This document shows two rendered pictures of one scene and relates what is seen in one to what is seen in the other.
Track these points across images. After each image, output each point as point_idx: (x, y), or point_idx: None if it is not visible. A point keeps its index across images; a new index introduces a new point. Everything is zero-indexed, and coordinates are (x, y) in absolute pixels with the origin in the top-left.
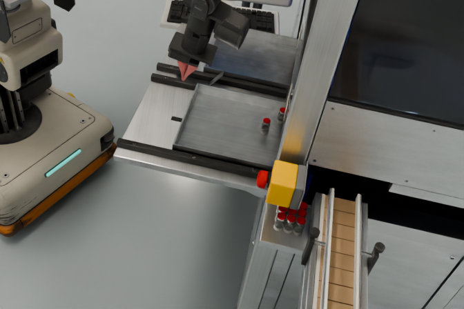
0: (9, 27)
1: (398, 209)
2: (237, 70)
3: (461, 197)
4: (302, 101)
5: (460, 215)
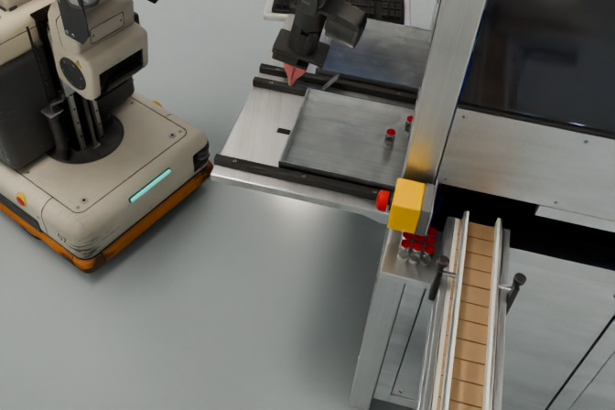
0: (87, 26)
1: (548, 237)
2: (356, 71)
3: None
4: (428, 108)
5: None
